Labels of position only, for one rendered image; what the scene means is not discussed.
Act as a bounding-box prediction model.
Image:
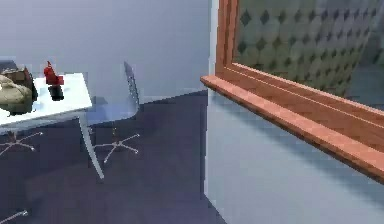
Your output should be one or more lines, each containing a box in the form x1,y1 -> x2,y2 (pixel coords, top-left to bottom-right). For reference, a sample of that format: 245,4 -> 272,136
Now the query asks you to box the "red and black bottle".
43,60 -> 65,102

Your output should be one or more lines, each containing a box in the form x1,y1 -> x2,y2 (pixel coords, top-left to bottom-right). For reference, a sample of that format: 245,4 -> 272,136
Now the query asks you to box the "dark brown box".
0,66 -> 39,102

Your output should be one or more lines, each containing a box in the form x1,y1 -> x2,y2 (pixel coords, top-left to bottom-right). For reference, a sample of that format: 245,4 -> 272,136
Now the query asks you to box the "wooden framed window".
200,0 -> 384,185

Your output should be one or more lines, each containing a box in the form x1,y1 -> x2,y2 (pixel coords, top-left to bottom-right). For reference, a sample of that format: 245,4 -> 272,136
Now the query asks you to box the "white table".
0,72 -> 106,180

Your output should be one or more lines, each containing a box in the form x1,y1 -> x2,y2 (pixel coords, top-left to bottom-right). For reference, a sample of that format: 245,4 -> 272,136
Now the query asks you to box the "tan lumpy object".
0,74 -> 33,116

